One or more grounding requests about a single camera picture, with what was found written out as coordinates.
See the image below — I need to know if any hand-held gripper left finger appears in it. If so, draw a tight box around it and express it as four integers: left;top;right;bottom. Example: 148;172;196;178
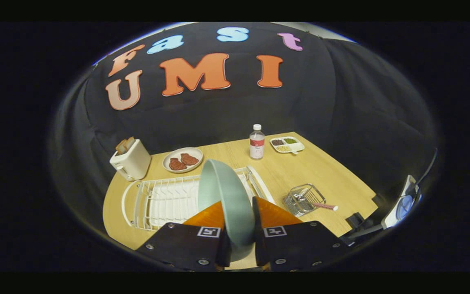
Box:
135;200;232;272

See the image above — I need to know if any clear red label water bottle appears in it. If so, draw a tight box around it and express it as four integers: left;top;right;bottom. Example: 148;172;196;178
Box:
249;124;266;160

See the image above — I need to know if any white plate with meat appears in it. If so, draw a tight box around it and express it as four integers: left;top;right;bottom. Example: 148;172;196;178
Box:
162;147;204;174

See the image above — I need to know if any white divided tray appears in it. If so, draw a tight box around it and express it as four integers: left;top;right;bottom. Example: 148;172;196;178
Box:
270;136;305;155

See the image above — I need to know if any pink handled spoon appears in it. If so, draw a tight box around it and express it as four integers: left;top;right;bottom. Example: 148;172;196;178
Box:
293;189;339;212

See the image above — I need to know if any metal wire basket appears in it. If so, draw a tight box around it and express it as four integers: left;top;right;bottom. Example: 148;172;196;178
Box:
283;183;327;217

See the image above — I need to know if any white wire dish rack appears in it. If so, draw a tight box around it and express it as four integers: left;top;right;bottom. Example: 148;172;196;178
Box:
121;165;276;231

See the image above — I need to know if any light green plate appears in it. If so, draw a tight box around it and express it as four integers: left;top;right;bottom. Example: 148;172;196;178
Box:
197;159;257;263

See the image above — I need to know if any white toaster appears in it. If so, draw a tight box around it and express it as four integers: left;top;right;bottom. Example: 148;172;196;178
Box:
109;139;152;182

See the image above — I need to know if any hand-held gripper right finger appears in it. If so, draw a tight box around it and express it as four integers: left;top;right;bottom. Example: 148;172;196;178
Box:
252;196;350;272

